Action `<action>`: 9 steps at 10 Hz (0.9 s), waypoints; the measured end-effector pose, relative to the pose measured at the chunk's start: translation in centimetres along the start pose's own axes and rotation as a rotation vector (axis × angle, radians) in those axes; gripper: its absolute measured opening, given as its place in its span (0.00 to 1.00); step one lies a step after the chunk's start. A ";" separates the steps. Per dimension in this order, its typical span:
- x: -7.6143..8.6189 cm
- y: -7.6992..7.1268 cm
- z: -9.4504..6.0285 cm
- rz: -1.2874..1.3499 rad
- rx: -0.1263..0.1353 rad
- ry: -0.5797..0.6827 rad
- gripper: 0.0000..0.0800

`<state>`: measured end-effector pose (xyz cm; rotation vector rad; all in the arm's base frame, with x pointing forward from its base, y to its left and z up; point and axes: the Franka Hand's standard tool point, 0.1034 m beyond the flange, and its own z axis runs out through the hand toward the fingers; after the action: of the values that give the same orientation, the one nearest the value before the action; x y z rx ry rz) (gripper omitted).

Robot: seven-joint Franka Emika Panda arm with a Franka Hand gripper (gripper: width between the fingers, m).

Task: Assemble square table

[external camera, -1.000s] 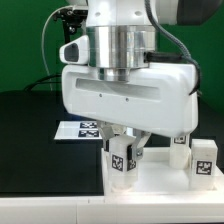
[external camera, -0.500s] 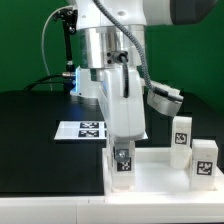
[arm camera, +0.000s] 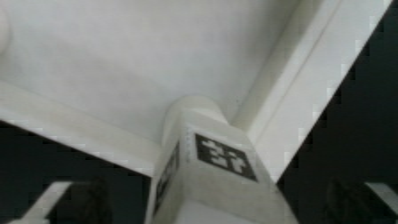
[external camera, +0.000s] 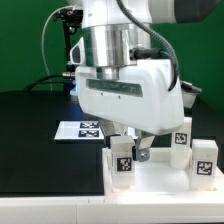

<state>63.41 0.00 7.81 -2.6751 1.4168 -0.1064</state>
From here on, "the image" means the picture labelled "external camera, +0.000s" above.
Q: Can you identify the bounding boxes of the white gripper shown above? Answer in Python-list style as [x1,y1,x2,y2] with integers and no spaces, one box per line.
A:
[76,59,184,162]

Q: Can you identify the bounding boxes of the white square tabletop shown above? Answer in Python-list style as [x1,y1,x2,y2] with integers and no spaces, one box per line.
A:
[101,147,224,196]

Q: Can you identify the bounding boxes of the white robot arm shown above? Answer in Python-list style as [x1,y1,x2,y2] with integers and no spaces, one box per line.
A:
[67,0,220,162]

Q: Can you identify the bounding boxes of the white front fence bar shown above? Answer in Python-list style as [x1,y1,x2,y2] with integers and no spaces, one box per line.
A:
[0,192,224,224]

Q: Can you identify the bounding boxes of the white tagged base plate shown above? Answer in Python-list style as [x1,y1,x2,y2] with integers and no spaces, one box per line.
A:
[54,121,104,140]

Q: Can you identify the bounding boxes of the black cables on table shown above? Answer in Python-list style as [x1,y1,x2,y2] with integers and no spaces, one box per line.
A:
[23,72,77,93]

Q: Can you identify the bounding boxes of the grey camera cable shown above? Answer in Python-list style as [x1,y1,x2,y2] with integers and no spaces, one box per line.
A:
[41,6,64,92]

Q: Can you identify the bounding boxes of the braided grey wrist cable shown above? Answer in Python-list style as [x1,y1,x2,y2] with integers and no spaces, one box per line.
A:
[115,0,181,93]

